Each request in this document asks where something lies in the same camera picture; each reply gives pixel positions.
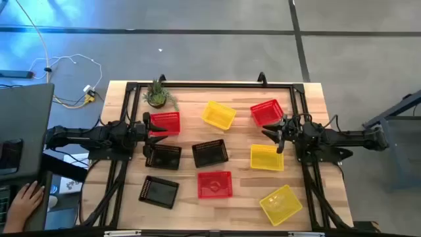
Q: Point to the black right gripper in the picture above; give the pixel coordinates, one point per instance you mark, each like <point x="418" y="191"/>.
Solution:
<point x="293" y="130"/>

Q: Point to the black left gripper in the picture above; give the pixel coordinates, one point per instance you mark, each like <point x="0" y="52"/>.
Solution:
<point x="138" y="131"/>

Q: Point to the red plastic basket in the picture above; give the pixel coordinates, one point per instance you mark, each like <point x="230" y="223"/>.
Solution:
<point x="267" y="112"/>
<point x="215" y="184"/>
<point x="169" y="123"/>

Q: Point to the yellow plastic basket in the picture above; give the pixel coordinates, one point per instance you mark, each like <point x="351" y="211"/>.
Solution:
<point x="280" y="204"/>
<point x="218" y="115"/>
<point x="267" y="157"/>

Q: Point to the black plastic basket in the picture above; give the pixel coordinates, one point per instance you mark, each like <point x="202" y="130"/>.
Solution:
<point x="210" y="154"/>
<point x="166" y="158"/>
<point x="159" y="192"/>

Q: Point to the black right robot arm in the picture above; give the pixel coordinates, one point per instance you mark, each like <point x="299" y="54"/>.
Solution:
<point x="345" y="135"/>

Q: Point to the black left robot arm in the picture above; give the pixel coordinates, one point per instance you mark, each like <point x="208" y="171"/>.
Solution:
<point x="82" y="135"/>

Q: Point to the person's forearm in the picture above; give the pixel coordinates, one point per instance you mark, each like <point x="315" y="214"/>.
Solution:
<point x="13" y="222"/>

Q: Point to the potted green succulent plant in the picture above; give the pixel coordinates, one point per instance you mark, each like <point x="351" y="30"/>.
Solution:
<point x="157" y="95"/>

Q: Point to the yellow power plug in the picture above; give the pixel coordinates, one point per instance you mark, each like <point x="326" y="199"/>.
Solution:
<point x="89" y="98"/>

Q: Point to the white power adapter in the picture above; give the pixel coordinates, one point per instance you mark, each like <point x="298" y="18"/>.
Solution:
<point x="88" y="89"/>

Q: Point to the black desk leg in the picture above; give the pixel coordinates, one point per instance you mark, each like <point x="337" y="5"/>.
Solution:
<point x="62" y="168"/>

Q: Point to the white cardboard box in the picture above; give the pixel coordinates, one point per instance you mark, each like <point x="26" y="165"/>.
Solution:
<point x="70" y="186"/>

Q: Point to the grey desk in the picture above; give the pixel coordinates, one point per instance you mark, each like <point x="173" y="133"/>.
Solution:
<point x="26" y="112"/>

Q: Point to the person's hand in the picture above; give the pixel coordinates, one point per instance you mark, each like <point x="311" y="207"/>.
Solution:
<point x="28" y="197"/>

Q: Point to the black phone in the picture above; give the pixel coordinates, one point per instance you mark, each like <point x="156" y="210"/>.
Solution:
<point x="10" y="156"/>

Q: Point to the black power strip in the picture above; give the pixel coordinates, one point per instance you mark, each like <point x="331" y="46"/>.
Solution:
<point x="16" y="74"/>

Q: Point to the black keyboard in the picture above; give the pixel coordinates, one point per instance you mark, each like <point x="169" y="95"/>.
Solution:
<point x="3" y="204"/>

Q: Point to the black aluminium table frame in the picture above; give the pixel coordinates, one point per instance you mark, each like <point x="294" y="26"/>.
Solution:
<point x="213" y="85"/>

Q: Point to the silver metal bracket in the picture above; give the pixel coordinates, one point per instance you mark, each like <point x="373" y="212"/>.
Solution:
<point x="121" y="233"/>
<point x="306" y="234"/>

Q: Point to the grey metal table frame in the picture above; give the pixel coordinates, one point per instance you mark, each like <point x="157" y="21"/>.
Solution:
<point x="394" y="108"/>

